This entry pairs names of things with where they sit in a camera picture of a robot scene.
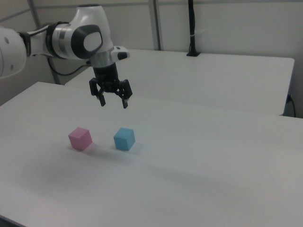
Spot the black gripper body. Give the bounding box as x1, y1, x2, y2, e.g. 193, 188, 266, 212
92, 61, 120, 94

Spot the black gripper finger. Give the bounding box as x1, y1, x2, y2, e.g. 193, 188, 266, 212
116, 79, 133, 109
89, 79, 107, 107

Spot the blue cube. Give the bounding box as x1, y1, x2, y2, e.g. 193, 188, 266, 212
113, 127, 136, 151

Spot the pink cube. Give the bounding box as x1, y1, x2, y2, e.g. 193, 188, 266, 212
68, 127, 93, 152

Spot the white adjacent table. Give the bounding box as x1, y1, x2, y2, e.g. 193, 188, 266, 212
64, 49, 295, 117

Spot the black pole with base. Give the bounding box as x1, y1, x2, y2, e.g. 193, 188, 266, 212
186, 0, 202, 58

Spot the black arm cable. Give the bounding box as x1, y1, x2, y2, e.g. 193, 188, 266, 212
46, 56, 92, 77

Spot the black wall cable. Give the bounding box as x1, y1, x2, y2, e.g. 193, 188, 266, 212
286, 94, 297, 118

